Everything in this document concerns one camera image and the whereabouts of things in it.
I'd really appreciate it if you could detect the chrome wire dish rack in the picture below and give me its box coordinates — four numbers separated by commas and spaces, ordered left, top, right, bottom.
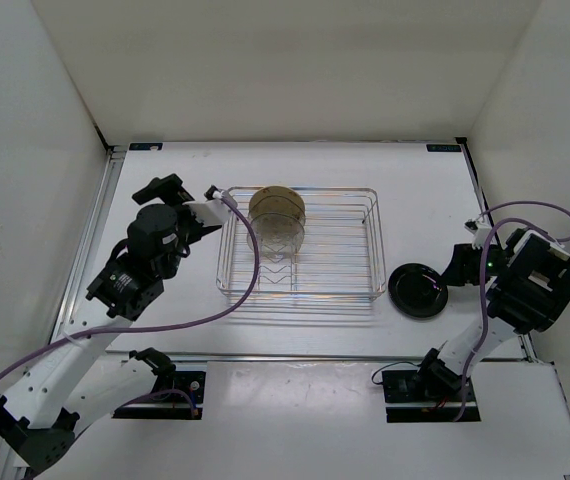
214, 186, 387, 303

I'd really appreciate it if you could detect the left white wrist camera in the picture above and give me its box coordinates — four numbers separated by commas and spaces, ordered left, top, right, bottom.
185, 185, 237, 227

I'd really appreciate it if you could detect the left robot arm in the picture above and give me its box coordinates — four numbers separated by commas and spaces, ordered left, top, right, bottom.
0, 174, 238, 478

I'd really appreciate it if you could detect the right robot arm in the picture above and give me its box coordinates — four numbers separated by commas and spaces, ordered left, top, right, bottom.
414, 228, 570, 400

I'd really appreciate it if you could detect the beige printed plate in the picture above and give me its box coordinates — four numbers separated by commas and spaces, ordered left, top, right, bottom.
249, 185, 306, 223

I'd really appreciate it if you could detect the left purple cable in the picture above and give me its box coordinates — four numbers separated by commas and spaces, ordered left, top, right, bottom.
0, 186, 259, 476

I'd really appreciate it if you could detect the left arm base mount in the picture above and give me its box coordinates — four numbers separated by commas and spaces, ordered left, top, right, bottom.
112, 348, 207, 421

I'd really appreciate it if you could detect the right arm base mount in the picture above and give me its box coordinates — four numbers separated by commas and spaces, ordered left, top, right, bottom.
370, 364, 481, 424

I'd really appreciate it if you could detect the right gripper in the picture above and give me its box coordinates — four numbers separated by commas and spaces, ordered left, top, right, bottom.
437, 243, 511, 286

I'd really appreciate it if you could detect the black round plate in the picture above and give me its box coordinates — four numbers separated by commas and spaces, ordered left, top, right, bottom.
387, 263, 449, 320

